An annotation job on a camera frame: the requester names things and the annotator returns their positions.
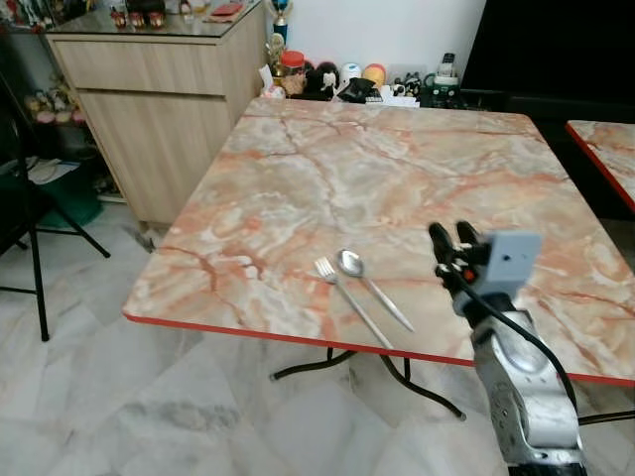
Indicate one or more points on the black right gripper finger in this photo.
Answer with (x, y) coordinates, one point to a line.
(465, 237)
(443, 244)

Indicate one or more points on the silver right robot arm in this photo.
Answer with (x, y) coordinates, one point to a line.
(521, 382)

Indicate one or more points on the silver metal spoon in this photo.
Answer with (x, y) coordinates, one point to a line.
(350, 263)

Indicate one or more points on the silver metal fork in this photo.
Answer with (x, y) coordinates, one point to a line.
(343, 294)

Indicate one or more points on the orange round ball toy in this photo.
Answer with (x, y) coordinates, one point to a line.
(374, 73)

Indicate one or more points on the white round ball toy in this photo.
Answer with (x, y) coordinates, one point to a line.
(350, 72)

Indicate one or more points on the black television screen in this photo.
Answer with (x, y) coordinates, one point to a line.
(556, 45)

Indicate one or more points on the red lid snack jar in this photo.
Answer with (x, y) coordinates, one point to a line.
(292, 74)

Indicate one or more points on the gold and blue trophy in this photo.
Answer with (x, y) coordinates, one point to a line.
(280, 20)

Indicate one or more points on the light wooden cabinet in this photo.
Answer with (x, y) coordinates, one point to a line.
(169, 109)

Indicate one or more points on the flat red box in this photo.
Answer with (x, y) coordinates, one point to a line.
(226, 10)

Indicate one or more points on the green bin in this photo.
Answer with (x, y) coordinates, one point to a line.
(74, 198)

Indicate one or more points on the black folding chair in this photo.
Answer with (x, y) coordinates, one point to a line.
(38, 268)

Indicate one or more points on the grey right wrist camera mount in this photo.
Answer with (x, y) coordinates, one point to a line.
(514, 260)

